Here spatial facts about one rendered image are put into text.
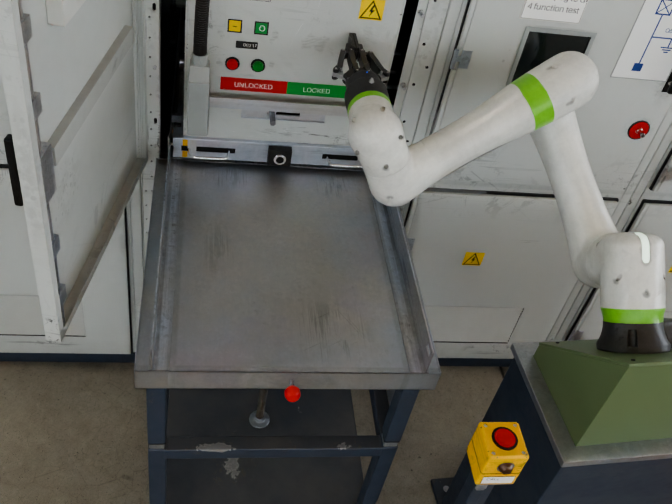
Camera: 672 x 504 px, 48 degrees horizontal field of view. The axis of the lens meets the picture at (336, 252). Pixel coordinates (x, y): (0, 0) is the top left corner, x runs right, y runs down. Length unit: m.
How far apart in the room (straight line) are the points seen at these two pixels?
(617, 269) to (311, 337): 0.65
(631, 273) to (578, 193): 0.25
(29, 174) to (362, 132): 0.60
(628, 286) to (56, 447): 1.66
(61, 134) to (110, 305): 1.04
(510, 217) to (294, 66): 0.80
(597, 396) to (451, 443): 1.01
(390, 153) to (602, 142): 0.84
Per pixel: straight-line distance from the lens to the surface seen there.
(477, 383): 2.75
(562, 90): 1.64
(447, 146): 1.58
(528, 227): 2.30
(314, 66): 1.86
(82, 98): 1.51
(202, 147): 1.96
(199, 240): 1.78
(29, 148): 1.27
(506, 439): 1.48
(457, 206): 2.17
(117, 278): 2.29
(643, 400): 1.67
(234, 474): 2.18
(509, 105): 1.61
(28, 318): 2.47
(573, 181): 1.82
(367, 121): 1.47
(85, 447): 2.44
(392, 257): 1.81
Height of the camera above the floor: 2.06
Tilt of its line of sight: 43 degrees down
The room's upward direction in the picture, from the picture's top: 12 degrees clockwise
